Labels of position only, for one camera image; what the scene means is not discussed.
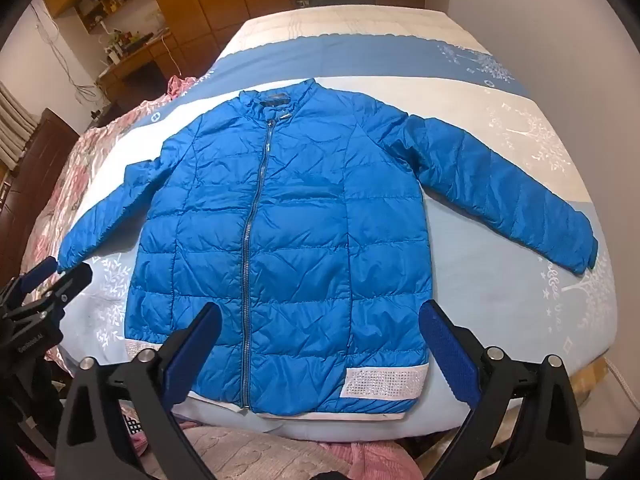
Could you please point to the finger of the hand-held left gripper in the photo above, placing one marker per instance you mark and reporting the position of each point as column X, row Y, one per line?
column 40, row 272
column 70, row 282

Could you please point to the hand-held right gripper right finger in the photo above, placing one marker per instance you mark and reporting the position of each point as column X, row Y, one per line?
column 445, row 350

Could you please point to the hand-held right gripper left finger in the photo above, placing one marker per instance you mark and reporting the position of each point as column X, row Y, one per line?
column 195, row 350

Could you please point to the blue puffer jacket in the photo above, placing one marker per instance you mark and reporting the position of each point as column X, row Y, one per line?
column 300, row 235

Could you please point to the dark wooden headboard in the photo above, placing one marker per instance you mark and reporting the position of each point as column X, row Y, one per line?
column 30, row 185

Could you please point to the person's pink fleece clothing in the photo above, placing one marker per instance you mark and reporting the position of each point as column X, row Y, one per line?
column 250, row 455

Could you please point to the pink floral quilt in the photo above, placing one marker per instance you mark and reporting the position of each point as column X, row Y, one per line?
column 100, row 150

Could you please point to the beige curtain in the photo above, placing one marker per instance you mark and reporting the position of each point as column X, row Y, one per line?
column 12, row 125

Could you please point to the wooden desk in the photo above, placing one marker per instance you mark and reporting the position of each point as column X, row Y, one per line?
column 135, row 70

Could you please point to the potted plant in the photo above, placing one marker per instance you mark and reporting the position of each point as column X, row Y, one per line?
column 122, row 40

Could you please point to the blue and white bed cover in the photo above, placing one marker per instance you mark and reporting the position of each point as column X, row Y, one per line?
column 350, row 55

